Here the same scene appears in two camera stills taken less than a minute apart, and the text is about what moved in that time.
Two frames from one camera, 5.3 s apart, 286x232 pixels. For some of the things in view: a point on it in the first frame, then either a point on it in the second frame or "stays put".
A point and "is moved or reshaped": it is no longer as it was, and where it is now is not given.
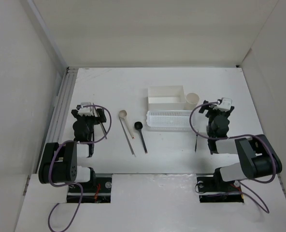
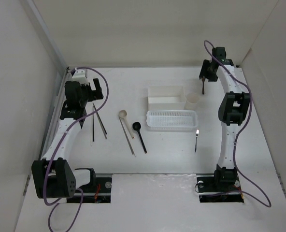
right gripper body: [212, 113] → [206, 71]
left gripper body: [89, 120] → [89, 95]
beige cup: [192, 99] stays put
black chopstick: [97, 112] is moved or reshaped
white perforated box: [164, 98] stays put
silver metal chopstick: [126, 137] stays put
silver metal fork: [195, 142] is moved or reshaped
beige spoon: [122, 114] stays put
